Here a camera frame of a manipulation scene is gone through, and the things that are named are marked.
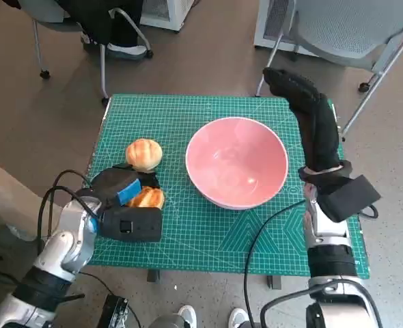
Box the grey chair with person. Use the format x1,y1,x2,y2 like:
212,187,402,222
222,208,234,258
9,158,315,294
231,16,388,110
18,0,154,103

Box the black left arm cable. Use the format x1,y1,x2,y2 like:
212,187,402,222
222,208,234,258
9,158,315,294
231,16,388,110
37,169,103,240

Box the round toy bread bun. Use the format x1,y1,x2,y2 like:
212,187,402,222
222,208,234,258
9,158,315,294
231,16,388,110
124,138,164,172

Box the long braided toy bread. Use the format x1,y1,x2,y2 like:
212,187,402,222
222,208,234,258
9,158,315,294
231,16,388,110
125,186,165,210

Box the pink bowl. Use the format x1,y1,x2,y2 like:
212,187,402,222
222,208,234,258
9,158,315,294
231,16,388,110
185,116,290,210

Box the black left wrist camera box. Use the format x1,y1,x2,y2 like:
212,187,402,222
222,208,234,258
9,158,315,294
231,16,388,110
100,206,164,243

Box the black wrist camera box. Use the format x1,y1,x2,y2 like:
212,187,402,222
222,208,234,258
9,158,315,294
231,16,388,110
100,206,164,243
319,174,383,223

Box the seated person in black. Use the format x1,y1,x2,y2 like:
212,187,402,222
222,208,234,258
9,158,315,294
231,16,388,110
3,0,150,61

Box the black device box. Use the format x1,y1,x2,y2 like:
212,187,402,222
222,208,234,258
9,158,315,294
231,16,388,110
97,292,143,328

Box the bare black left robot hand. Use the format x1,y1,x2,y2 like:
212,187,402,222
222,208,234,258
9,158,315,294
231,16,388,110
91,163,161,209

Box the empty grey mesh chair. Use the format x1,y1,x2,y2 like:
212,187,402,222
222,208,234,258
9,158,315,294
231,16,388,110
255,0,403,143

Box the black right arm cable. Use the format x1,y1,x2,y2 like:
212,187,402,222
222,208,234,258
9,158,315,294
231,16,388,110
244,200,308,328

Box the small white mesh cabinet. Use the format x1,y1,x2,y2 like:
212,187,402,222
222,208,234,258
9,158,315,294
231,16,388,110
139,0,201,32

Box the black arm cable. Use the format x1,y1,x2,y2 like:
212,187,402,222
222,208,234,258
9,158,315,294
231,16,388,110
37,169,103,240
244,200,308,328

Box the green cutting mat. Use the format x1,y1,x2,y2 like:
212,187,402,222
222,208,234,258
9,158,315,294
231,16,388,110
89,94,372,280

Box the white shoe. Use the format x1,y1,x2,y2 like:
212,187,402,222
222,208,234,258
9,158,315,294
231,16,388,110
228,307,249,328
178,305,198,328

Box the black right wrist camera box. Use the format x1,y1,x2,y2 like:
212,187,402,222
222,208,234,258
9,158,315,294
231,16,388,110
319,174,383,223

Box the large white mesh cabinet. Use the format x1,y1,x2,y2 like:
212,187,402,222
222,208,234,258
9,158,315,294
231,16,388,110
253,0,318,55

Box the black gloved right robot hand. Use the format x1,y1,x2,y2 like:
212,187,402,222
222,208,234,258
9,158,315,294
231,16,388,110
262,67,341,174

